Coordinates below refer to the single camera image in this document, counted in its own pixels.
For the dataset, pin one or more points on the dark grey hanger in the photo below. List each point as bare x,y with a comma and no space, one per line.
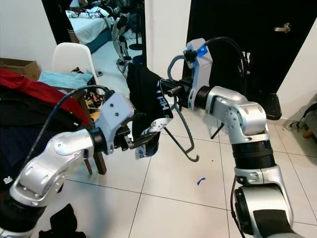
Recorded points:
171,67

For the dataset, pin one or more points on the black underwear white waistband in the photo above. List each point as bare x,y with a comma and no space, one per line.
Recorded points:
146,91

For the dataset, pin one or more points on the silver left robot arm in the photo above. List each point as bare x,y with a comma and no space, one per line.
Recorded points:
59,158

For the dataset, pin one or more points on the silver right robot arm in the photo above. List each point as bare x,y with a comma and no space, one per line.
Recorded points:
242,114

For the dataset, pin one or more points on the dark wooden furniture leg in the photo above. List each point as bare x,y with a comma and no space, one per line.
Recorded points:
101,163

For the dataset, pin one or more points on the blue bucket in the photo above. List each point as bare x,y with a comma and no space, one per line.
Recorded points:
136,59

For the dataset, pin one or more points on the blue tape strip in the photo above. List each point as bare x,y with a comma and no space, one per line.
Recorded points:
200,182

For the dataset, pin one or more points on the teal cloth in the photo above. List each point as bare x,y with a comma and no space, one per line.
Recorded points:
62,79

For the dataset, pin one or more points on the standing humanoid robot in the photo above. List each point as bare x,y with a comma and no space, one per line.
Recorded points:
121,29

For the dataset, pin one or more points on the white plastic chair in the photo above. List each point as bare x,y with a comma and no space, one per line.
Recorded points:
72,57

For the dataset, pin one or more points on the black door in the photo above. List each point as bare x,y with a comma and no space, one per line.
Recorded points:
252,20

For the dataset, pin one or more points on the pile of dark clothes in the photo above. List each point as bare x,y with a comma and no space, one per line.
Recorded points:
25,139

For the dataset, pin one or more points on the crumpled black garment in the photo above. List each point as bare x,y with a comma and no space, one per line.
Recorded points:
59,223

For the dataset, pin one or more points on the bed with white sheet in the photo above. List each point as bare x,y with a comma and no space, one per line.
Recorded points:
86,27

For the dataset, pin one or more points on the cardboard box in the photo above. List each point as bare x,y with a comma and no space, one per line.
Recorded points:
25,67

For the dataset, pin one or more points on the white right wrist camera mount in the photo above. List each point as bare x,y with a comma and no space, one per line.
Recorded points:
200,69

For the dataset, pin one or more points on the black pedestal fan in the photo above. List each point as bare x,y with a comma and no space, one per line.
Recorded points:
136,47

